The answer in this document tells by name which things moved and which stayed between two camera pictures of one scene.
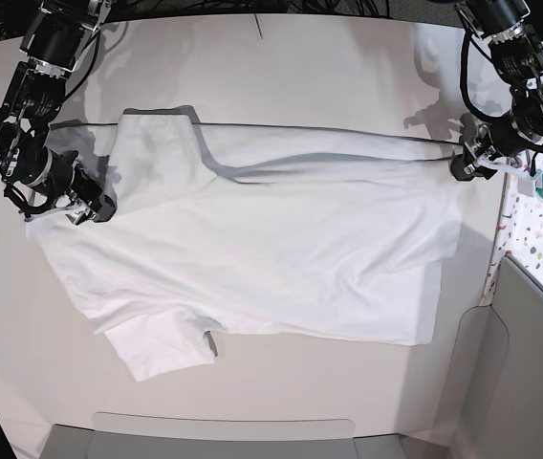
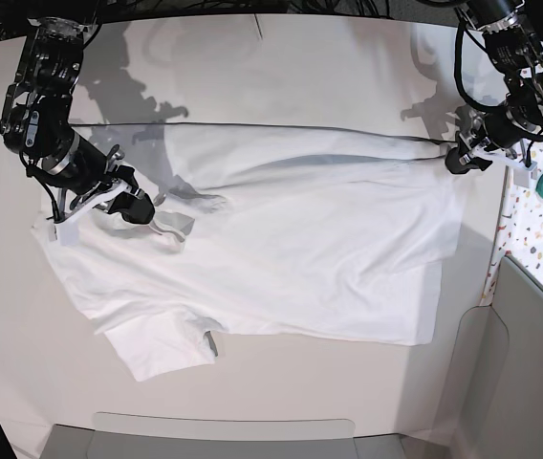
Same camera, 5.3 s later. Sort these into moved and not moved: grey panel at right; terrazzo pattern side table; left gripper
Moved: left gripper
Not moved: grey panel at right; terrazzo pattern side table
